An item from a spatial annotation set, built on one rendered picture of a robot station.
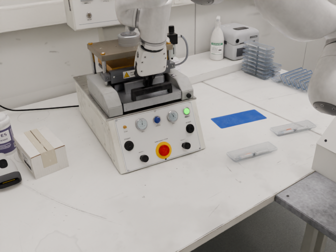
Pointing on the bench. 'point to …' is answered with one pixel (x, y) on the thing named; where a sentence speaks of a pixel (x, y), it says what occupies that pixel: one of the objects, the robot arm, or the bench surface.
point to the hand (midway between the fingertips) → (147, 82)
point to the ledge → (207, 67)
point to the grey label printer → (237, 39)
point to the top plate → (118, 47)
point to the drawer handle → (151, 89)
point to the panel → (157, 135)
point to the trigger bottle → (217, 41)
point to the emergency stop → (164, 150)
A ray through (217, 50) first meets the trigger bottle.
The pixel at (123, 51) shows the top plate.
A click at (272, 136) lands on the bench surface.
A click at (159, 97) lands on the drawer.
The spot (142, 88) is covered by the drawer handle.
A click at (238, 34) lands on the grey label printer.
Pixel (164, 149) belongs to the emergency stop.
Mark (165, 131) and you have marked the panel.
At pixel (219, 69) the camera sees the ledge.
